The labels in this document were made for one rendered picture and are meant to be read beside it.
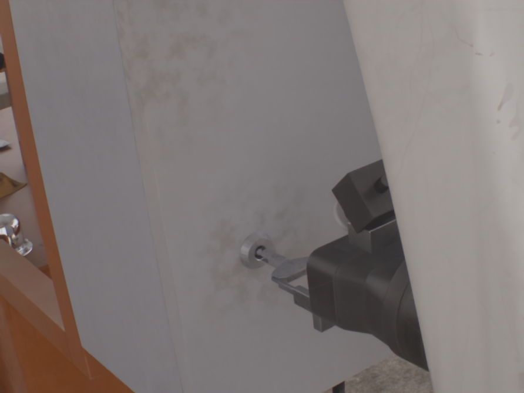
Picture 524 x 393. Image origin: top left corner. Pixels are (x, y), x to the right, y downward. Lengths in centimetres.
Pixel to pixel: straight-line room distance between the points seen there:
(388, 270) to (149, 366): 28
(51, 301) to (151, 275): 33
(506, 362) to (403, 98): 8
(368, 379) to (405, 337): 143
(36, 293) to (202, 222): 41
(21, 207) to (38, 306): 42
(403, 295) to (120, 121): 24
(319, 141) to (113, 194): 15
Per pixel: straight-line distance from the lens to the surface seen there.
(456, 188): 23
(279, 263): 64
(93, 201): 72
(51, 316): 95
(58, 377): 125
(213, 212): 63
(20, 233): 121
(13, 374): 127
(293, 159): 67
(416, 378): 192
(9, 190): 144
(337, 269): 53
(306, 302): 59
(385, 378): 192
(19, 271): 107
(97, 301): 79
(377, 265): 52
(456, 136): 23
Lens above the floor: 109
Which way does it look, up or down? 22 degrees down
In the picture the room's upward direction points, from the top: 7 degrees counter-clockwise
